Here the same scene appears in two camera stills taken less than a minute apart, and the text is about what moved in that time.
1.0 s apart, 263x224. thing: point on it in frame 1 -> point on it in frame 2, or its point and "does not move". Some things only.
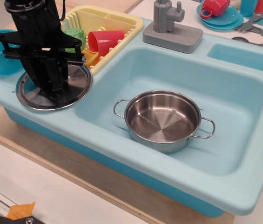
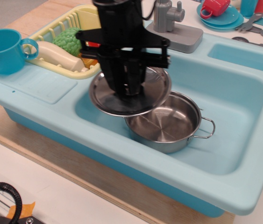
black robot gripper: [38, 35] -> [122, 49]
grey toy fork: [247, 25] does not move
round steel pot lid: [76, 90] -> [157, 87]
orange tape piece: [17, 211] does not move
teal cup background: [247, 8] does not move
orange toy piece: [91, 57] does not move
